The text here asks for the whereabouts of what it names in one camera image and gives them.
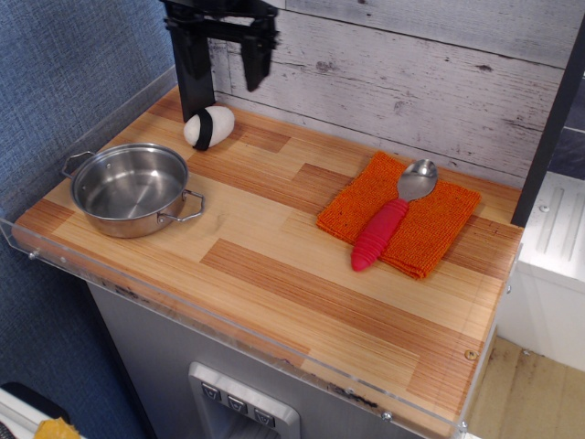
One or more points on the white and black corner object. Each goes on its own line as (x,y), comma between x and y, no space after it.
(23,409)

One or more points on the yellow object at corner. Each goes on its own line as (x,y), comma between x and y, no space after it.
(56,429)

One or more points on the metal spoon with red handle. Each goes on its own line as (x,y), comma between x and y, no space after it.
(417,181)

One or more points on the stainless steel two-handled pot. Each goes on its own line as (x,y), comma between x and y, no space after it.
(131,191)

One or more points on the white egg with black band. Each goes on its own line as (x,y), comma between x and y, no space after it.
(209,127)

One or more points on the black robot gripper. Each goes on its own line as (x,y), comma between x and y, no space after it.
(250,23)

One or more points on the white side cabinet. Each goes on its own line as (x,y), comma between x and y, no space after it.
(542,308)

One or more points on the dark right vertical post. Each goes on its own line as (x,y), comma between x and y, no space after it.
(559,112)

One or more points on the orange knitted cloth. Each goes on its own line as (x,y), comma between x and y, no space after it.
(411,236)

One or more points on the silver dispenser button panel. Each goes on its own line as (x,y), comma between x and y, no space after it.
(229,408)

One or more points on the silver toy fridge cabinet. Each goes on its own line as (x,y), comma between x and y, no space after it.
(156,352)

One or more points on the clear acrylic table guard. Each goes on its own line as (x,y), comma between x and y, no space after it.
(255,271)

